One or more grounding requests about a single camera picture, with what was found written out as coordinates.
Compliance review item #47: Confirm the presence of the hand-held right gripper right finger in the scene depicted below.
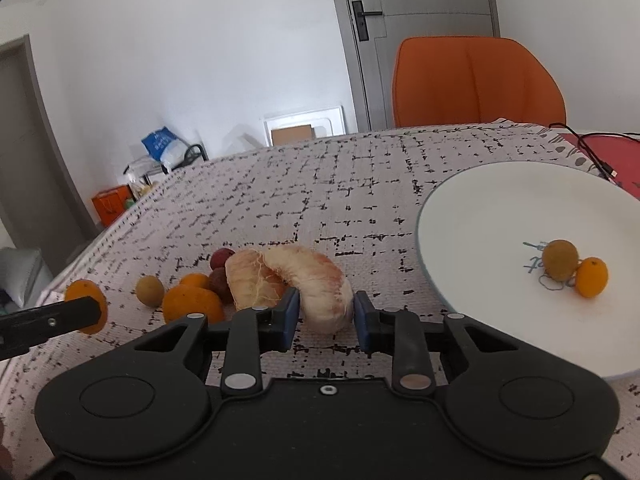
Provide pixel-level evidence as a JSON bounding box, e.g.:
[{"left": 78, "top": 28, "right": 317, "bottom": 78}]
[{"left": 352, "top": 290, "right": 536, "bottom": 395}]

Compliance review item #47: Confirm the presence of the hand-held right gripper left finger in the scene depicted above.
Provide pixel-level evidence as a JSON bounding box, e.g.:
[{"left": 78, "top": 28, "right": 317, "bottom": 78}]
[{"left": 120, "top": 290, "right": 301, "bottom": 395}]

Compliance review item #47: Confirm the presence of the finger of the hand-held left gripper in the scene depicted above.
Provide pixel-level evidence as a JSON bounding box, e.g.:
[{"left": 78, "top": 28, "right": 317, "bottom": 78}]
[{"left": 0, "top": 296, "right": 103, "bottom": 362}]

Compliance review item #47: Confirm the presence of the small orange kumquat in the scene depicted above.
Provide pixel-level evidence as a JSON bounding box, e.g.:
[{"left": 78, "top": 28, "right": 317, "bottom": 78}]
[
  {"left": 65, "top": 280, "right": 109, "bottom": 336},
  {"left": 179, "top": 272, "right": 212, "bottom": 291},
  {"left": 575, "top": 256, "right": 610, "bottom": 299}
]

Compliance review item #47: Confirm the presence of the curved peeled pomelo segment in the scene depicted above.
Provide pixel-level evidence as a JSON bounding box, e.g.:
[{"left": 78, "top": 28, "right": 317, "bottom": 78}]
[{"left": 263, "top": 246, "right": 354, "bottom": 335}]

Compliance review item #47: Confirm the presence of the squat peeled pomelo segment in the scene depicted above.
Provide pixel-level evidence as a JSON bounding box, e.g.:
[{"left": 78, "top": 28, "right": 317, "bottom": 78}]
[{"left": 225, "top": 250, "right": 289, "bottom": 312}]

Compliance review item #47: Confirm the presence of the large tangerine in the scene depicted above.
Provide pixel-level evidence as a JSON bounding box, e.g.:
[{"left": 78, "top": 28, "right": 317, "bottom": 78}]
[{"left": 162, "top": 285, "right": 226, "bottom": 326}]

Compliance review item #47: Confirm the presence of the brown-green round fruit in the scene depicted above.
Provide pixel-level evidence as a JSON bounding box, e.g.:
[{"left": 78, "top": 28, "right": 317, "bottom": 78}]
[
  {"left": 136, "top": 275, "right": 166, "bottom": 307},
  {"left": 542, "top": 240, "right": 580, "bottom": 283}
]

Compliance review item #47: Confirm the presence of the white round plate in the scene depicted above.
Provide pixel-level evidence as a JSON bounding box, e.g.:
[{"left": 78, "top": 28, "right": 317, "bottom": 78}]
[{"left": 416, "top": 161, "right": 640, "bottom": 382}]

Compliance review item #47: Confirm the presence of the grey sofa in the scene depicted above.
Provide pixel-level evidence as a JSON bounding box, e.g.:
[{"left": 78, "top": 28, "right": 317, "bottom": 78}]
[{"left": 0, "top": 247, "right": 55, "bottom": 312}]

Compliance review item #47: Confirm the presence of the orange box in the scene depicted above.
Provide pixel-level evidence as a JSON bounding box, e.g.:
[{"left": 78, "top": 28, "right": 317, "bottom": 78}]
[{"left": 91, "top": 185, "right": 134, "bottom": 229}]

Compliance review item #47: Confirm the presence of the black-speckled white tablecloth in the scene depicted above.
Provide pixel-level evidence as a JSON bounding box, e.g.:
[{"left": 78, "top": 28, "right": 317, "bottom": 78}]
[{"left": 0, "top": 119, "right": 640, "bottom": 480}]

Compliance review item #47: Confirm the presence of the brown doorway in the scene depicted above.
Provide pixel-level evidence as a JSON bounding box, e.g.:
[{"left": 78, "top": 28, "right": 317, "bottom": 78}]
[{"left": 0, "top": 34, "right": 102, "bottom": 261}]

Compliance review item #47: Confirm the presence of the clear plastic bag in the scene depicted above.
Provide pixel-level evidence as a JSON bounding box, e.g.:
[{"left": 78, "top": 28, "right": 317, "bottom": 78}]
[{"left": 123, "top": 156, "right": 167, "bottom": 199}]

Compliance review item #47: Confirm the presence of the brown cardboard piece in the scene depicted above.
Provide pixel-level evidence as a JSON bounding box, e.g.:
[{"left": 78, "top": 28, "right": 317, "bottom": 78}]
[{"left": 271, "top": 125, "right": 315, "bottom": 147}]

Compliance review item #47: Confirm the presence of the blue and white bag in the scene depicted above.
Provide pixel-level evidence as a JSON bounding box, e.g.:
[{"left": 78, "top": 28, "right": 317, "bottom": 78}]
[{"left": 141, "top": 126, "right": 187, "bottom": 171}]

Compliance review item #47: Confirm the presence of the white plastic tray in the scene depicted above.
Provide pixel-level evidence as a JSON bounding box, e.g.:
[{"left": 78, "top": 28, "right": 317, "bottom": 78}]
[{"left": 262, "top": 105, "right": 347, "bottom": 149}]

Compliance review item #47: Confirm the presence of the orange chair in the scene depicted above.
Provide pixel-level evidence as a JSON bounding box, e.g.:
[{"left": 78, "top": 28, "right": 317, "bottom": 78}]
[{"left": 391, "top": 36, "right": 567, "bottom": 129}]

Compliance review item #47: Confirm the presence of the grey door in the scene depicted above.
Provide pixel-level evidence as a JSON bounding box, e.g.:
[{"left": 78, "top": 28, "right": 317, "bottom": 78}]
[{"left": 339, "top": 0, "right": 502, "bottom": 132}]

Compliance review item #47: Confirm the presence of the black metal frame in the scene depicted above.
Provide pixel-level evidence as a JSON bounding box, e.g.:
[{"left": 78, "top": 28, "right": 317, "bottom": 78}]
[{"left": 172, "top": 143, "right": 209, "bottom": 169}]

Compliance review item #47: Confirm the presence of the black usb cable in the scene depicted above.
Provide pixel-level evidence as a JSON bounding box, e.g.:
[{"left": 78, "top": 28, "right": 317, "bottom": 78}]
[{"left": 548, "top": 122, "right": 640, "bottom": 182}]

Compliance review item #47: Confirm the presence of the black door handle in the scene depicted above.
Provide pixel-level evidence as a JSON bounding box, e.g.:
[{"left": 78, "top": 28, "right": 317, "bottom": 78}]
[{"left": 351, "top": 0, "right": 385, "bottom": 42}]

